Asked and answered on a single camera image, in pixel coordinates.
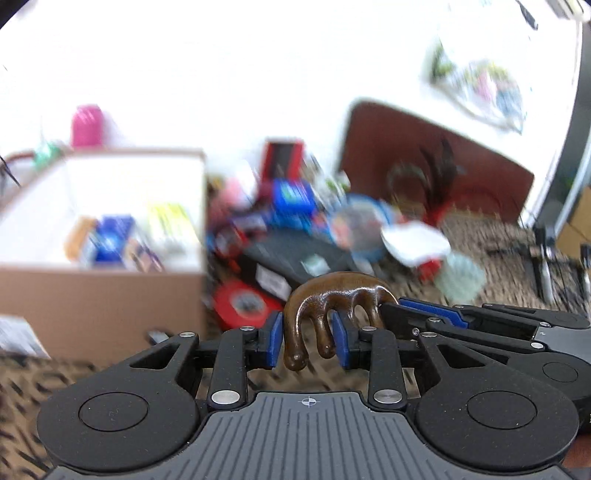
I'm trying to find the open tan cardboard carton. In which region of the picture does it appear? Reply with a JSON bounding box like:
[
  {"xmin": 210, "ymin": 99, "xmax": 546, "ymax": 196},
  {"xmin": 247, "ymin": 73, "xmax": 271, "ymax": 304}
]
[{"xmin": 556, "ymin": 185, "xmax": 591, "ymax": 259}]

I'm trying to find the small blue racket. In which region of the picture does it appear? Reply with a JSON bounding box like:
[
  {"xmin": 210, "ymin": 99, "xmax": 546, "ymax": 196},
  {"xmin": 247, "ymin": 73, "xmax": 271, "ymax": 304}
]
[{"xmin": 330, "ymin": 194, "xmax": 399, "ymax": 259}]

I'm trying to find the red black feather shuttlecock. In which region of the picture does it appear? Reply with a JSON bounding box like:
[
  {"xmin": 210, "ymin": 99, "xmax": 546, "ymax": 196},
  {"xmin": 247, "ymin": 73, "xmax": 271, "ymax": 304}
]
[{"xmin": 387, "ymin": 138, "xmax": 504, "ymax": 227}]

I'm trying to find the red tape roll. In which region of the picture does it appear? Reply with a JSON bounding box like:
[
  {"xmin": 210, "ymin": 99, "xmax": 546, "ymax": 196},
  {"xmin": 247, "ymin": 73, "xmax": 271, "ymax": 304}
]
[{"xmin": 213, "ymin": 281, "xmax": 283, "ymax": 332}]

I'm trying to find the black tripod stand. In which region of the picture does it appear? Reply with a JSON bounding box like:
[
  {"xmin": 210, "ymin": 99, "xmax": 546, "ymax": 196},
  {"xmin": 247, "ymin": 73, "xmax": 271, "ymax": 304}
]
[{"xmin": 485, "ymin": 224, "xmax": 591, "ymax": 305}]

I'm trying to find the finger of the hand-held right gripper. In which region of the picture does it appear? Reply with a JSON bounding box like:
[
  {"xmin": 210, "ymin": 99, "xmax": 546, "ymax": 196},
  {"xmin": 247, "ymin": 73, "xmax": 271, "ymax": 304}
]
[
  {"xmin": 381, "ymin": 304, "xmax": 537, "ymax": 345},
  {"xmin": 399, "ymin": 298, "xmax": 546, "ymax": 326}
]

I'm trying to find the white printed paper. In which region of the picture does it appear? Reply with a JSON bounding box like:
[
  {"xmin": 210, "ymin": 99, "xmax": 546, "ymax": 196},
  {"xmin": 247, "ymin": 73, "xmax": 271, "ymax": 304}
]
[{"xmin": 0, "ymin": 315, "xmax": 51, "ymax": 360}]

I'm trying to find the brown wooden massage comb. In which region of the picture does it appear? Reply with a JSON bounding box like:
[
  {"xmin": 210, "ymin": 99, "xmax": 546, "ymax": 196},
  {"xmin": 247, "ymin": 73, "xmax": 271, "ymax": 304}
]
[{"xmin": 283, "ymin": 272, "xmax": 399, "ymax": 372}]

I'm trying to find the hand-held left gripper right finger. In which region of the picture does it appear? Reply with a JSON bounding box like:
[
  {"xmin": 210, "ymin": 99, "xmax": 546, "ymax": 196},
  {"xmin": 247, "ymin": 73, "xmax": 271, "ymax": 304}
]
[{"xmin": 332, "ymin": 314, "xmax": 500, "ymax": 411}]

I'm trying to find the dark brown wooden board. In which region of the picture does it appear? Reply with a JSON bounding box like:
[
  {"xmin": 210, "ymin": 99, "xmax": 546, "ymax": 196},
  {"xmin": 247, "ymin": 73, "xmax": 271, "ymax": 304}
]
[{"xmin": 339, "ymin": 99, "xmax": 535, "ymax": 227}]

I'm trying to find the clear packing tape roll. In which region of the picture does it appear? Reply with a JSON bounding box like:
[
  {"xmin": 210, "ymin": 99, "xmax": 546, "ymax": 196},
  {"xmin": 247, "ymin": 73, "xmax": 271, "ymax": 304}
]
[{"xmin": 436, "ymin": 254, "xmax": 486, "ymax": 305}]

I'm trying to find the white felt insole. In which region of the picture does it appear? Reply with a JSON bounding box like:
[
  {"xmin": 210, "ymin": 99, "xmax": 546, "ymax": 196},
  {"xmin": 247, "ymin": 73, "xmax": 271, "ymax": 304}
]
[{"xmin": 381, "ymin": 222, "xmax": 452, "ymax": 267}]

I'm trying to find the pink white plastic bag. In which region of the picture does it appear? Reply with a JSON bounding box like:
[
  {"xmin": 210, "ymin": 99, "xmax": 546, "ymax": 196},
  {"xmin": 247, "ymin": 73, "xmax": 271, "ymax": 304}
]
[{"xmin": 222, "ymin": 178, "xmax": 257, "ymax": 213}]

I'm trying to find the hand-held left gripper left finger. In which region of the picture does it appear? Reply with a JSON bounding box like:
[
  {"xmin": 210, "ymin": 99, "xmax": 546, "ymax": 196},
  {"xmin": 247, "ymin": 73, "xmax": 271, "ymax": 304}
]
[{"xmin": 130, "ymin": 311, "xmax": 283, "ymax": 411}]

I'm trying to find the orange packet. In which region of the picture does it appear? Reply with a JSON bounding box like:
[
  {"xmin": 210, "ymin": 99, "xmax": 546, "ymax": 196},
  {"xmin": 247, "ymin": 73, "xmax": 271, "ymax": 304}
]
[{"xmin": 65, "ymin": 217, "xmax": 98, "ymax": 265}]

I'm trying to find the wall poster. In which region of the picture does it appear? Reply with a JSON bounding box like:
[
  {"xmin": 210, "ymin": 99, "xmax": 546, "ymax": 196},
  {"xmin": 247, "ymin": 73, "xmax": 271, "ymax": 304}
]
[{"xmin": 427, "ymin": 41, "xmax": 527, "ymax": 136}]

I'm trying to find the green plastic object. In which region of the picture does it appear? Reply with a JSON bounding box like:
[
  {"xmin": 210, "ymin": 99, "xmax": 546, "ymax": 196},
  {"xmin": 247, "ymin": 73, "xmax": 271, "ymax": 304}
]
[{"xmin": 33, "ymin": 143, "xmax": 63, "ymax": 169}]

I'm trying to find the grey metal door frame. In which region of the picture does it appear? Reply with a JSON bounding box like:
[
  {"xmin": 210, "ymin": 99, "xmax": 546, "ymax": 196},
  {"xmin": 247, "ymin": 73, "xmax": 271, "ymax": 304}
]
[{"xmin": 531, "ymin": 69, "xmax": 588, "ymax": 232}]

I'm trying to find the brown cardboard box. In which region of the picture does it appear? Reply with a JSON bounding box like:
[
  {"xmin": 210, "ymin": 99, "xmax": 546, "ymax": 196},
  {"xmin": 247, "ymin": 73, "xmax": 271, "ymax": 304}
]
[{"xmin": 0, "ymin": 148, "xmax": 207, "ymax": 361}]

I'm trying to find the blue plastic case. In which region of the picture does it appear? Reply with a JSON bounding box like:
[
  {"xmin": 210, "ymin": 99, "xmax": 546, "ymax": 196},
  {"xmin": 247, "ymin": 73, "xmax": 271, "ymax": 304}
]
[{"xmin": 271, "ymin": 179, "xmax": 315, "ymax": 217}]

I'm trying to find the pink bottle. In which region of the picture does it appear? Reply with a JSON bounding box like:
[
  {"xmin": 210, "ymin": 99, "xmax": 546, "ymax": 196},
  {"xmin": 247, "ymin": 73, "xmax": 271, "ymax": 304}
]
[{"xmin": 71, "ymin": 105, "xmax": 105, "ymax": 148}]

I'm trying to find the leopard print blanket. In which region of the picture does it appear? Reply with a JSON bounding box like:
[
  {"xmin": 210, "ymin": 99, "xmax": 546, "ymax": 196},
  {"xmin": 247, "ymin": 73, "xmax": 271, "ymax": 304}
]
[{"xmin": 0, "ymin": 212, "xmax": 591, "ymax": 480}]

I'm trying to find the open red gift box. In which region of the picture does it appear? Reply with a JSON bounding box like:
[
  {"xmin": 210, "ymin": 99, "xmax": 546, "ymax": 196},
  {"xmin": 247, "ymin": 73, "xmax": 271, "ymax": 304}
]
[{"xmin": 261, "ymin": 138, "xmax": 306, "ymax": 185}]

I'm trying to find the black cardboard box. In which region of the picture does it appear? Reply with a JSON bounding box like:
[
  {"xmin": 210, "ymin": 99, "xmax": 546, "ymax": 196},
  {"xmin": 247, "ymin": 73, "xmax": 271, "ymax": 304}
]
[{"xmin": 240, "ymin": 231, "xmax": 365, "ymax": 301}]

